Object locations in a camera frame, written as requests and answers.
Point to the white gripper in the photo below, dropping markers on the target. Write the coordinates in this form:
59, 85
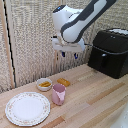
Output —
68, 45

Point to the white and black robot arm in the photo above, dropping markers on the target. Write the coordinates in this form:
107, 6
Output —
75, 23

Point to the black air fryer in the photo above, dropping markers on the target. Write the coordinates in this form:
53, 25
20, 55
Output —
111, 53

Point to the orange rectangular food piece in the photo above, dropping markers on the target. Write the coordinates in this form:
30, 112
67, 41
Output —
63, 82

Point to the yellow food pieces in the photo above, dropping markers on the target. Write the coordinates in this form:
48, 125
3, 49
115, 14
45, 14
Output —
45, 84

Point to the pink mug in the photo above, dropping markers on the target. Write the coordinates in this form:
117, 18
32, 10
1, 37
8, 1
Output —
58, 94

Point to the beige woven folding screen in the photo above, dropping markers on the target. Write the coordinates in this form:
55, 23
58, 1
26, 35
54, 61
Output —
30, 40

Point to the small white bowl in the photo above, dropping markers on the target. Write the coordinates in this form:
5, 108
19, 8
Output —
42, 87

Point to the white floral rim plate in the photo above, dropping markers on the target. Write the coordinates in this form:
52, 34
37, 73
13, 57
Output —
27, 108

